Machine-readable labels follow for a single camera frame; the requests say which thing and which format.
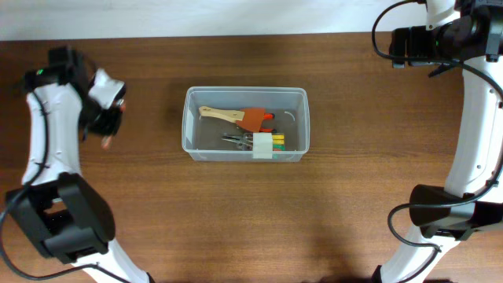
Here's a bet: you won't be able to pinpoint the clear plastic container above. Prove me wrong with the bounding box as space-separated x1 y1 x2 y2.
182 86 310 162

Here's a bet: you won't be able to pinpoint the orange black needle-nose pliers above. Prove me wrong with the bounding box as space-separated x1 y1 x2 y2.
221 133 253 151

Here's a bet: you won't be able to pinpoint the orange scraper wooden handle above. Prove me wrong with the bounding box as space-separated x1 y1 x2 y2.
199 106 266 132

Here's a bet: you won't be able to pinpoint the red handled side cutters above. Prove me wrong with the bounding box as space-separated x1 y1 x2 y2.
259 113 276 133

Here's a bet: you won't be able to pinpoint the clear case coloured screwdrivers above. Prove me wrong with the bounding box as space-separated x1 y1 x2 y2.
241 131 286 160

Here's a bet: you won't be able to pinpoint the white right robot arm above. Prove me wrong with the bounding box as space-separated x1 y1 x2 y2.
372 0 502 282

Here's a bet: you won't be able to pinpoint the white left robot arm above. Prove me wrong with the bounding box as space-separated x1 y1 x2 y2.
1 46 153 283

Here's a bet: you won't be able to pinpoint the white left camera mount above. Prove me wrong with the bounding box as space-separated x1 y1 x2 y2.
89 68 126 109

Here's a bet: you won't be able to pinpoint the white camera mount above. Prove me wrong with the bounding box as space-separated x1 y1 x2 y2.
425 0 460 31
89 68 126 109

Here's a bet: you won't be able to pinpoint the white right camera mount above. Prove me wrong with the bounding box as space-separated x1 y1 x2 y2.
425 0 460 31

